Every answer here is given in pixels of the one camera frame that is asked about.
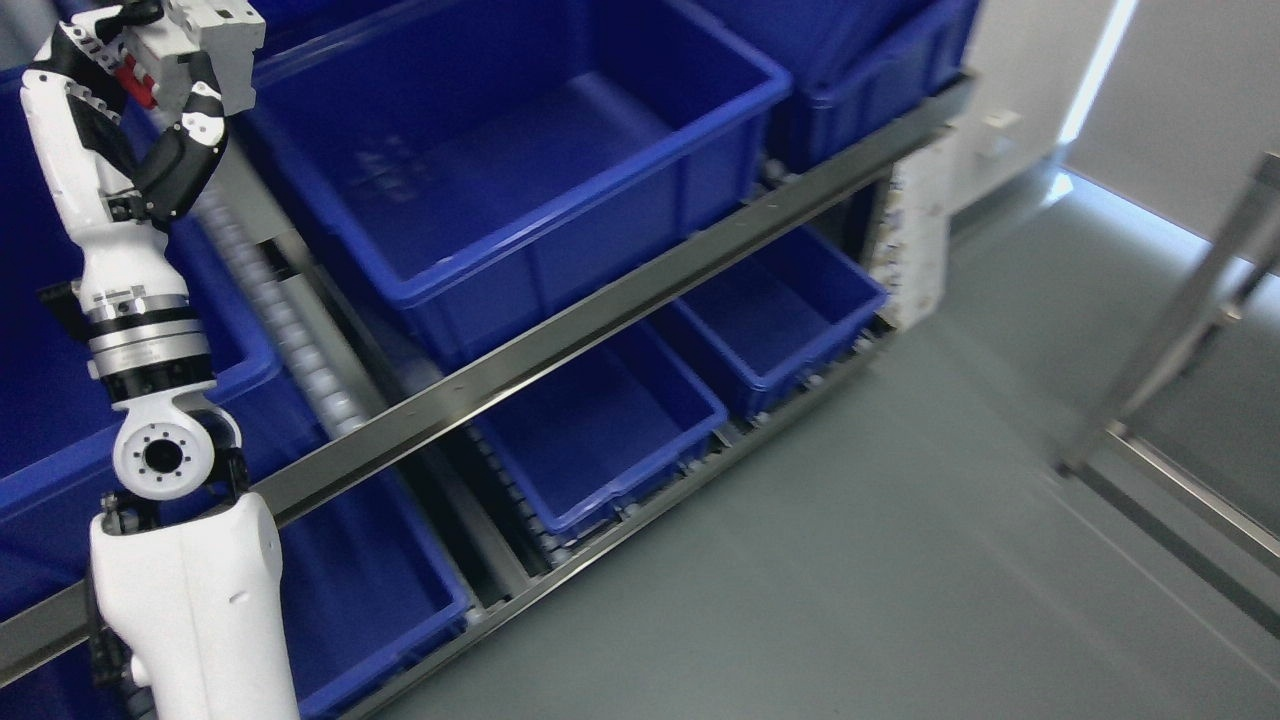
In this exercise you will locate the white circuit breaker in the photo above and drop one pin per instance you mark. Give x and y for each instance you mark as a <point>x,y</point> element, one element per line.
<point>229,32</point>

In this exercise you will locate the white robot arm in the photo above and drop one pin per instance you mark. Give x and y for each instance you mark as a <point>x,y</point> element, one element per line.
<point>186,562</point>

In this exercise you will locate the metal flow rack shelf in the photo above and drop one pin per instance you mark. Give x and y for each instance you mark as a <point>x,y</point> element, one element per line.
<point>422,419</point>

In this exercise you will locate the large blue storage bin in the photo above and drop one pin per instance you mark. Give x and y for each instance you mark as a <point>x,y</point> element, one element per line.
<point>468,169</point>

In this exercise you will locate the blue bin lower left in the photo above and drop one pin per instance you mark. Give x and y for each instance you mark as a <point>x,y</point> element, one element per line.
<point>367,590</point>

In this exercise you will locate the blue bin lower middle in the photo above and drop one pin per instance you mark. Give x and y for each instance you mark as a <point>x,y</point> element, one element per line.
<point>602,432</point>

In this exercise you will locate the blue bin lower right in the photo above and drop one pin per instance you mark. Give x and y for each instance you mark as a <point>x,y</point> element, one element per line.
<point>756,331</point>

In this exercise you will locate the blue bin upper right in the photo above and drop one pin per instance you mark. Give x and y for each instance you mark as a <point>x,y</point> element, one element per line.
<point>856,65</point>

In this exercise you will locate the stainless steel table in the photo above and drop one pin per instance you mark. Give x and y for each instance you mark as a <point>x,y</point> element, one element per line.
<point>1213,536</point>

